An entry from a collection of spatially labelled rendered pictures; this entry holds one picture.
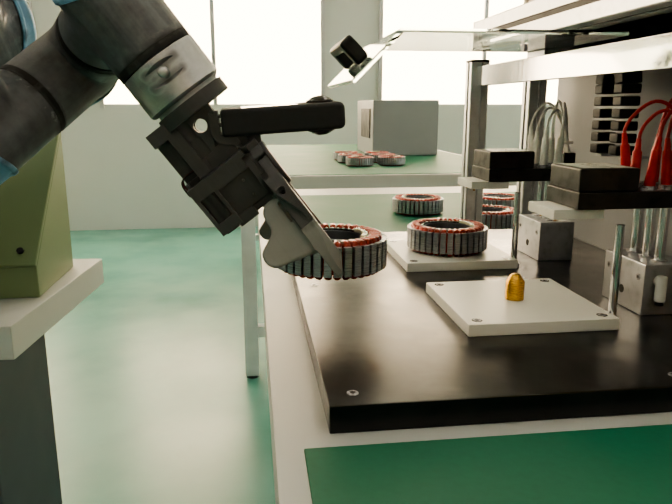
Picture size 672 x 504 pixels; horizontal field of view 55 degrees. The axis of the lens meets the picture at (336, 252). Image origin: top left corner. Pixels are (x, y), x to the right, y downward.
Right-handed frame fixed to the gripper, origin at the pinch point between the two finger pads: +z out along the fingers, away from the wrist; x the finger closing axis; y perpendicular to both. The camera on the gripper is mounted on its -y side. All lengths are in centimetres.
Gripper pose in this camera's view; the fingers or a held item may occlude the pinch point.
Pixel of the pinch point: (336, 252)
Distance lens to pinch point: 64.2
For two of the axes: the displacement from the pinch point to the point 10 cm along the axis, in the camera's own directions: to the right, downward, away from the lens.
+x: 1.4, 2.3, -9.6
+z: 5.9, 7.6, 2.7
